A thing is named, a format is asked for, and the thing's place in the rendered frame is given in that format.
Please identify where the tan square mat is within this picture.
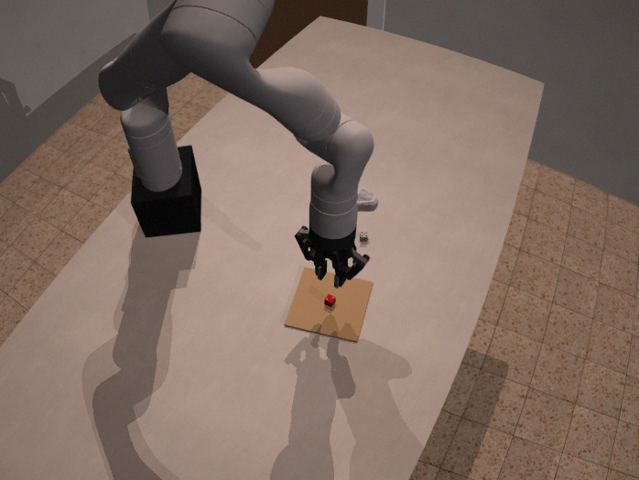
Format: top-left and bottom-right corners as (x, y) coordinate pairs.
(284, 267), (373, 343)

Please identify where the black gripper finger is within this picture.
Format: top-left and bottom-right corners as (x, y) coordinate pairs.
(330, 248), (370, 289)
(295, 225), (327, 280)

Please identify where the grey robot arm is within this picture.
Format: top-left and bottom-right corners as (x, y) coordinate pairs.
(98, 0), (378, 239)

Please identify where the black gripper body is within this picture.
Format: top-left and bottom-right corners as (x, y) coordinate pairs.
(308, 226), (356, 262)

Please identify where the red die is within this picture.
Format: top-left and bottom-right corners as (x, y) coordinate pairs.
(324, 294), (336, 307)

